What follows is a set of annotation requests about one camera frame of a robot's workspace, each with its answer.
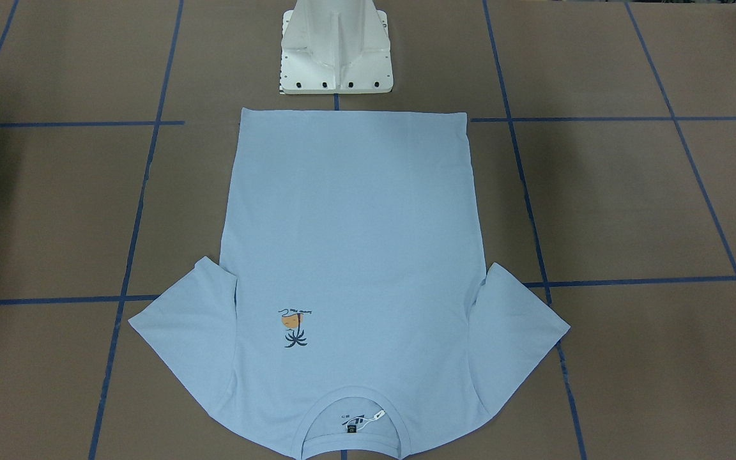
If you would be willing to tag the light blue t-shirt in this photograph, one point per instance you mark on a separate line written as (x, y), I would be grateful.
(351, 279)

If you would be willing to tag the white hang tag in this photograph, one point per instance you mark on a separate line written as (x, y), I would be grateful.
(377, 416)

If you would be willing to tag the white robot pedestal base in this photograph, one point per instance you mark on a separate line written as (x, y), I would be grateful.
(335, 47)

